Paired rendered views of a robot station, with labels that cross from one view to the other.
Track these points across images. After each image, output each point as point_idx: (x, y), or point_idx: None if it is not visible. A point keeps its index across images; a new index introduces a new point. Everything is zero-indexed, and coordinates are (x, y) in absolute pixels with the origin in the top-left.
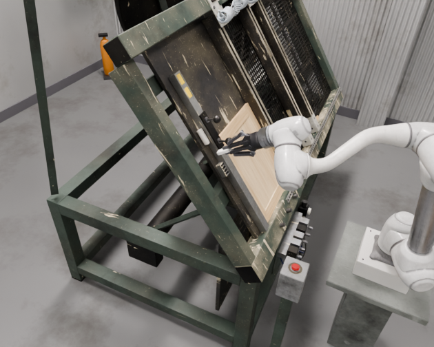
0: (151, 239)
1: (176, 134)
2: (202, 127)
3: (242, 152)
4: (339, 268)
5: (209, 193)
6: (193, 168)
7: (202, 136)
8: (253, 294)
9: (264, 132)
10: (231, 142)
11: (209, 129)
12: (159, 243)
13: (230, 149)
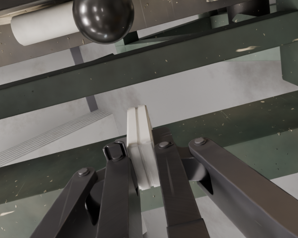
0: (252, 58)
1: (10, 219)
2: (3, 12)
3: (234, 206)
4: None
5: (273, 165)
6: (153, 199)
7: (51, 36)
8: None
9: None
10: (94, 233)
11: (18, 1)
12: (268, 59)
13: (147, 165)
